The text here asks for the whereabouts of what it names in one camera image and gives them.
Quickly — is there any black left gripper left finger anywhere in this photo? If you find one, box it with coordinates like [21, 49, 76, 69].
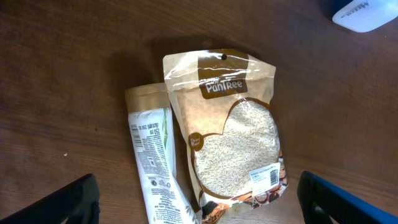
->
[1, 174, 100, 224]

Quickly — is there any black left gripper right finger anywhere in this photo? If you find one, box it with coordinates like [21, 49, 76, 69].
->
[297, 171, 397, 224]

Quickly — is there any white tube with brown cap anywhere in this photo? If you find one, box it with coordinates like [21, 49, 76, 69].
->
[125, 83, 198, 224]

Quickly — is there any beige brown snack bag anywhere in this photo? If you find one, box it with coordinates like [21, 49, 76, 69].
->
[163, 49, 289, 223]

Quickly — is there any white barcode scanner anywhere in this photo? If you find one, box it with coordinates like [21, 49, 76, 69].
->
[332, 0, 397, 33]

